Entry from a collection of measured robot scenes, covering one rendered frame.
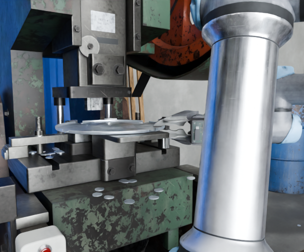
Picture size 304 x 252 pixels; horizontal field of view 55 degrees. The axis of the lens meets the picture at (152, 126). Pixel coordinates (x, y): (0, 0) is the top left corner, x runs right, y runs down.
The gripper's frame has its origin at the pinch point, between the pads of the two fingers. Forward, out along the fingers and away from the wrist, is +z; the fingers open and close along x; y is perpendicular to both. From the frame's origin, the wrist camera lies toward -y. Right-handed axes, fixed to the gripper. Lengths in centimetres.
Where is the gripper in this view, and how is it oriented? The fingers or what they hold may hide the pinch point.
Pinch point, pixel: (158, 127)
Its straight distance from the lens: 78.2
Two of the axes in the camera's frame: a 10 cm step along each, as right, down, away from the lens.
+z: -10.0, -0.1, 0.6
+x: 0.0, 9.9, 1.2
